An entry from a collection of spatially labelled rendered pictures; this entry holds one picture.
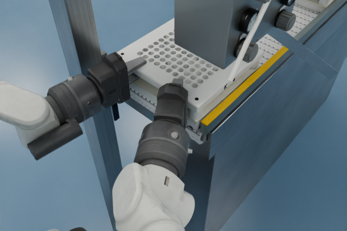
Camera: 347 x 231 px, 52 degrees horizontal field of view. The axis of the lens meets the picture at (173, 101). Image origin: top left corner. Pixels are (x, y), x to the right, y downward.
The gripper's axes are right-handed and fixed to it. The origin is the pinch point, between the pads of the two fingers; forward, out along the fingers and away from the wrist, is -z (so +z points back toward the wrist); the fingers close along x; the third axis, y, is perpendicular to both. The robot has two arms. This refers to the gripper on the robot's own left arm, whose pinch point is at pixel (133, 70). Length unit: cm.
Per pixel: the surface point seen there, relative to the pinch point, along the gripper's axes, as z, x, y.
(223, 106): -9.1, 2.9, 18.5
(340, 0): -66, 3, 11
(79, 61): 8.4, -2.4, -7.4
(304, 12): -58, 6, 5
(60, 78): -23, 99, -121
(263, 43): -36.8, 6.4, 7.0
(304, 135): -100, 98, 5
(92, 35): 4.2, -6.6, -8.0
